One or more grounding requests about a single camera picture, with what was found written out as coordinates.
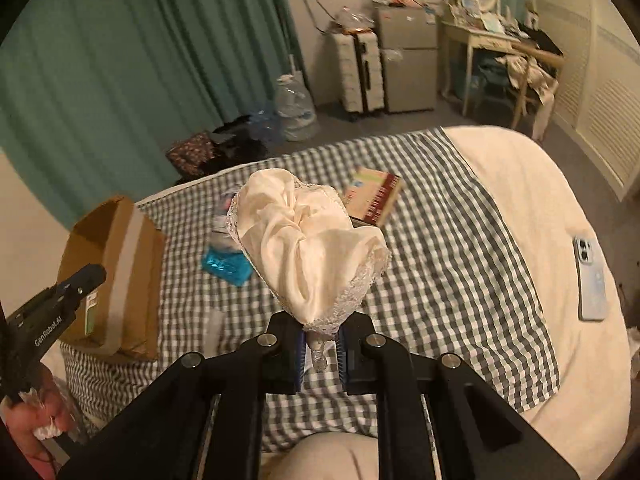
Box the green checkered cloth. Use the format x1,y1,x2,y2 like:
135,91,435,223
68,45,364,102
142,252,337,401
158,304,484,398
60,127,561,453

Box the red yellow flat box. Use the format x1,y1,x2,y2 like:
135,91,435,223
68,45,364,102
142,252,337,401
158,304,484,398
342,166,405,228

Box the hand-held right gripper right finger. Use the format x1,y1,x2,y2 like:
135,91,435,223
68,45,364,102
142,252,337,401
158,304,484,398
337,310,581,480

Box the wooden chair with clothes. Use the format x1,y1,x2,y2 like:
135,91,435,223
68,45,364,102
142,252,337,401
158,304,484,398
500,55,558,141

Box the grey mini fridge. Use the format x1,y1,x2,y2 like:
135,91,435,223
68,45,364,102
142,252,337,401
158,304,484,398
377,4,441,113

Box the black floor bag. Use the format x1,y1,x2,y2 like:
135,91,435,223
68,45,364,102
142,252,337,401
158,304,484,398
207,115,271,173

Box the white suitcase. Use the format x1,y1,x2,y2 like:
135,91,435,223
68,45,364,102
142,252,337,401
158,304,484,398
334,30,386,113

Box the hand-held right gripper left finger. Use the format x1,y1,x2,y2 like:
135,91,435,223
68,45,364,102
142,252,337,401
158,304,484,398
57,312,306,480

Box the cream lace cloth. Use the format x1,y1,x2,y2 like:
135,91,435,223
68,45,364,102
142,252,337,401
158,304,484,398
226,169,392,372

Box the white louvred wardrobe doors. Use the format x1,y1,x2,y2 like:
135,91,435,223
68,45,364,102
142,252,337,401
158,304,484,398
530,0,640,201

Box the person's left hand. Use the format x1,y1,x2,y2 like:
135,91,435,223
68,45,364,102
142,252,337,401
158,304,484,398
0,390,73,466

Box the clear plastic bag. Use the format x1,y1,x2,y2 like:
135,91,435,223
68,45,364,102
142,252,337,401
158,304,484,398
330,7,376,36

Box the clear plastic wrapper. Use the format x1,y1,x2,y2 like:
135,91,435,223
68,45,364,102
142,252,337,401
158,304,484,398
197,309,226,361

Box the white dressing table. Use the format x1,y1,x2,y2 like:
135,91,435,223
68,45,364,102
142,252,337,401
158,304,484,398
442,15,531,116

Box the blue crumpled plastic wrap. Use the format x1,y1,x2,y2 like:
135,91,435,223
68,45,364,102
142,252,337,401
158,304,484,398
247,105,283,146

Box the brown patterned bag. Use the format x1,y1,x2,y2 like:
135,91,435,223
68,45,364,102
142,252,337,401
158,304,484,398
166,132,216,178

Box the black clothing on table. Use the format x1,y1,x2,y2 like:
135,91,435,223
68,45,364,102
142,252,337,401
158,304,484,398
520,25,563,56

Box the large clear water jug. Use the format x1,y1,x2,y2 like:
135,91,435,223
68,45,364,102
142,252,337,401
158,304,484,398
275,74,319,142

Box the blue foil packet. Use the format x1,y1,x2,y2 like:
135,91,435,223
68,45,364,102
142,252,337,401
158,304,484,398
201,250,253,288

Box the silver smartphone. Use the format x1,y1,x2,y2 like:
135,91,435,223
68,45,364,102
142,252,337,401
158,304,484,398
573,235,607,322

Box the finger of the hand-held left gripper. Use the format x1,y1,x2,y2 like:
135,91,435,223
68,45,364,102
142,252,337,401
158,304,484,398
55,263,107,307

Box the brown cardboard box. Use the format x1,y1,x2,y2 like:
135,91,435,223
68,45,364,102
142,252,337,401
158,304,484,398
56,196,168,361

